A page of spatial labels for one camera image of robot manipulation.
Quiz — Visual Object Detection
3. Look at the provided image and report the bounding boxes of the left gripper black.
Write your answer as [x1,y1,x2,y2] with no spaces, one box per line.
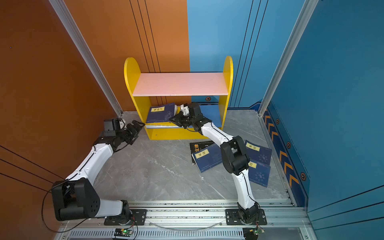
[116,120,145,145]

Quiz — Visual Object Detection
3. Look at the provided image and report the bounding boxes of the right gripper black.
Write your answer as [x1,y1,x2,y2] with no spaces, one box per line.
[168,112,196,130]

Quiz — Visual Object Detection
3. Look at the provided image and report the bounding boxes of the white La Dame book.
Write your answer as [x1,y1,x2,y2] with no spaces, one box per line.
[145,122,183,129]

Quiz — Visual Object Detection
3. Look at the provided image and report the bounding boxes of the navy book yellow label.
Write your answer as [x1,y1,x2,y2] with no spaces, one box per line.
[146,103,178,124]

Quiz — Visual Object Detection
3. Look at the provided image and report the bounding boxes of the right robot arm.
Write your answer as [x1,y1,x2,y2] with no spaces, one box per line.
[170,103,261,225]

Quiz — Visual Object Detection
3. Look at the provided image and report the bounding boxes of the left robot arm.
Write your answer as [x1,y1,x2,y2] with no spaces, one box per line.
[51,118,145,225]

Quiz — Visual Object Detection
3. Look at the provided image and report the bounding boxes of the black book orange title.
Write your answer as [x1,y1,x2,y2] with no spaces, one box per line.
[190,141,214,165]

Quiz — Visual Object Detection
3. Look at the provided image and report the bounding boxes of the yellow pink blue bookshelf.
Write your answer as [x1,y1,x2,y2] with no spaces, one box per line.
[124,56,234,141]

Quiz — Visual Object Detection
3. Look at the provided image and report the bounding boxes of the left green circuit board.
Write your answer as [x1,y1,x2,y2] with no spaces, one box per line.
[114,228,135,239]

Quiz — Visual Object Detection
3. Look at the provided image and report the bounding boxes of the green circuit board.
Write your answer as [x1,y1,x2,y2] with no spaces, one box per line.
[243,228,265,240]
[114,228,135,239]

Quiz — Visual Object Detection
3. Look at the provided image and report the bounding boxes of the right green circuit board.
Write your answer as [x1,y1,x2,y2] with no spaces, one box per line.
[243,228,265,240]

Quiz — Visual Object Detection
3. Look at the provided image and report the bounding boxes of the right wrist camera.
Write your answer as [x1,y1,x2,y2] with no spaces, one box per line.
[180,104,190,116]

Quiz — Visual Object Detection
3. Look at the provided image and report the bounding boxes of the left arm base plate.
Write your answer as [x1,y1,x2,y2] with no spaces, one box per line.
[104,209,147,227]

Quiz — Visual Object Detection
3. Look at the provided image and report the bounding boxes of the aluminium frame rail front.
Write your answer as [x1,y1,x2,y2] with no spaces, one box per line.
[54,199,317,240]

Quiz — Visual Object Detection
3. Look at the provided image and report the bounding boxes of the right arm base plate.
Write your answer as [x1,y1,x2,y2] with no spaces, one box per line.
[225,209,268,226]

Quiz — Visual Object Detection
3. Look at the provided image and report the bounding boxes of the left aluminium corner post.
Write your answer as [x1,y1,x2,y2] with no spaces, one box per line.
[49,0,123,117]

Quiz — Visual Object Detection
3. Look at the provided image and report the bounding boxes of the aluminium corner post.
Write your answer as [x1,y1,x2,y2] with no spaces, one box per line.
[49,0,123,117]
[258,0,319,117]

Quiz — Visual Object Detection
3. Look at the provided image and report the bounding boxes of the right aluminium corner post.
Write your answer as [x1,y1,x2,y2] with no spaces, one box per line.
[258,0,319,117]

